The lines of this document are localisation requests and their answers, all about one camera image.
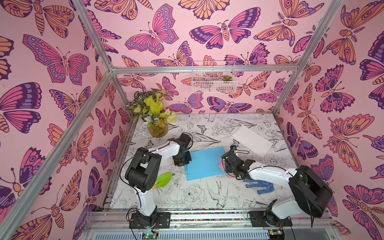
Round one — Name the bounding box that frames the small succulent in basket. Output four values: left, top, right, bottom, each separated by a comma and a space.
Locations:
222, 75, 233, 82

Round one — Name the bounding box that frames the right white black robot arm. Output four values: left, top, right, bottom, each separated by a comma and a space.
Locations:
221, 149, 333, 225

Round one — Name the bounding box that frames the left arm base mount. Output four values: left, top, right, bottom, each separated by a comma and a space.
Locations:
129, 208, 171, 229

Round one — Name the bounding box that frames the pink cloth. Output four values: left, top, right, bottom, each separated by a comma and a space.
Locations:
219, 159, 235, 179

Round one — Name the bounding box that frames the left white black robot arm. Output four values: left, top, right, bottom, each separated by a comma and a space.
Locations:
125, 133, 193, 217

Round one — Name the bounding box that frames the potted plant glass vase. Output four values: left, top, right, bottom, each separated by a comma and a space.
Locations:
126, 90, 177, 138

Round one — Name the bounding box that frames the blue-edged drawing tablet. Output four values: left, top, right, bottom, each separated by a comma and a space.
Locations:
185, 147, 226, 181

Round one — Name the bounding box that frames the white wire wall basket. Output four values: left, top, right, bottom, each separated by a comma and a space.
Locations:
191, 64, 238, 94

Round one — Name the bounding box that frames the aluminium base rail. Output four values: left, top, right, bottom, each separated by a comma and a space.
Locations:
80, 209, 343, 240

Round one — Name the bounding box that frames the green trowel yellow handle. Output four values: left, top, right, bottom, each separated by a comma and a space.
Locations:
153, 173, 173, 189

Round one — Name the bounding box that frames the white drawing tablet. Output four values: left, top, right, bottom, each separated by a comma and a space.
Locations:
232, 126, 272, 157

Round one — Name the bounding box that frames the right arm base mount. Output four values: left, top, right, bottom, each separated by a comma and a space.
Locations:
247, 199, 293, 227

